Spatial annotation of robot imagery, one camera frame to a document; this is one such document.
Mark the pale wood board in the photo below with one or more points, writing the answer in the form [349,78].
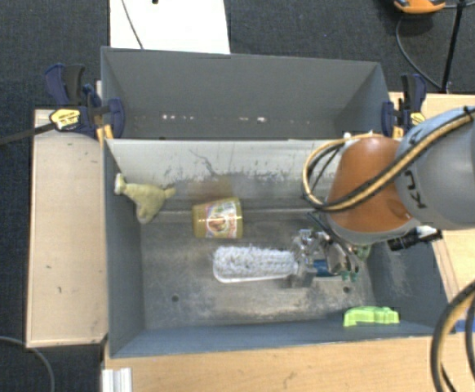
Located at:
[66,235]

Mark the white bristle brush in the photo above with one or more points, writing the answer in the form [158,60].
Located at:
[254,264]

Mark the black cylinder on white bracket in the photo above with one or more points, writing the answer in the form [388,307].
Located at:
[409,240]

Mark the yellow-green plush toy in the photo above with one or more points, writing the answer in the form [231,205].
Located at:
[145,198]

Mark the bright green flat plastic toy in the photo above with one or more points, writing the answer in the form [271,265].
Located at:
[370,316]

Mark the grey metal bin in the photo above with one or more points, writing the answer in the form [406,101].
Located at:
[188,304]

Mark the yellow jar with printed label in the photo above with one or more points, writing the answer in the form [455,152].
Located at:
[217,218]

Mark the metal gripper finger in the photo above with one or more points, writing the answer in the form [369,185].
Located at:
[303,274]
[304,244]

